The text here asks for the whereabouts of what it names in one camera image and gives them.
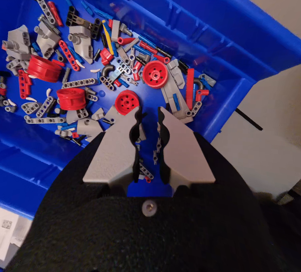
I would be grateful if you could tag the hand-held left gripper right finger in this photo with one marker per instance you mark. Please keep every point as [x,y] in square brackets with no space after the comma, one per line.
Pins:
[185,156]

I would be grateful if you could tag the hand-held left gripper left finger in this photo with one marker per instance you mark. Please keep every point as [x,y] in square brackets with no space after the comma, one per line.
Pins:
[110,154]

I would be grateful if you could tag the blue connector pin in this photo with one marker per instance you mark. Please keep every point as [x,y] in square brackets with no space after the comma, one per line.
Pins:
[124,83]

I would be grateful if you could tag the pile of small building pieces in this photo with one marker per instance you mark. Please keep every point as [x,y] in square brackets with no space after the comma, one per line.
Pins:
[123,64]

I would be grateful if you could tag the blue plastic bin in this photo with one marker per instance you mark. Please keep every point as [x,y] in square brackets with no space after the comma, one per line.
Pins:
[211,29]

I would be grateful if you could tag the black toy elbow pipe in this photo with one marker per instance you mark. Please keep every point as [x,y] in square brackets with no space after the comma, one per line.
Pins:
[199,82]
[107,69]

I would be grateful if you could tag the small grey toy panel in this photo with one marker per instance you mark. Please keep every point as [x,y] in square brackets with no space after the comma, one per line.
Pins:
[75,115]

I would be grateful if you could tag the red toy wheel hub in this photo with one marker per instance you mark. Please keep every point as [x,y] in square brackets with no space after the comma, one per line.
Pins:
[43,68]
[70,99]
[155,74]
[127,102]

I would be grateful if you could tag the large grey toy panel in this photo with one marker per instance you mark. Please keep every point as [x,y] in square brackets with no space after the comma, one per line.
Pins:
[170,97]

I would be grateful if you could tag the long red toy beam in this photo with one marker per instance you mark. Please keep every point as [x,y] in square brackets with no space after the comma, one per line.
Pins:
[190,88]

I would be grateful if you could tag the thin black stick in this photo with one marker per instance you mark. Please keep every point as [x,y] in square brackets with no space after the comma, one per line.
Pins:
[249,119]

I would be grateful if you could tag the grey straight toy beam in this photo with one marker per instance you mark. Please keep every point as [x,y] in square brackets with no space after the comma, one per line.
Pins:
[44,120]
[80,83]

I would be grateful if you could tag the red holed toy beam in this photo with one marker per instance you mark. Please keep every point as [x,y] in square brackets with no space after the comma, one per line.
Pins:
[69,55]

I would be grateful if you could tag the yellow toy axle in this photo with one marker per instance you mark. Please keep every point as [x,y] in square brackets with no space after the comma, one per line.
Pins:
[107,36]

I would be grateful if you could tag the white paper sheet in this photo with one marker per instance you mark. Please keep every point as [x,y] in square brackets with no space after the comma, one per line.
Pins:
[11,234]

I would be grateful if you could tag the long red toy pin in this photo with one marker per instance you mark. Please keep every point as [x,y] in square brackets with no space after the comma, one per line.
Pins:
[55,13]

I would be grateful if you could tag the grey angled toy beam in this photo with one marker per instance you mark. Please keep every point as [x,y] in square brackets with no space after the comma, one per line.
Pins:
[43,1]

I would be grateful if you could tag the black toy frame piece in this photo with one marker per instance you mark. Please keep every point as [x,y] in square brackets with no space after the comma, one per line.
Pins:
[73,16]

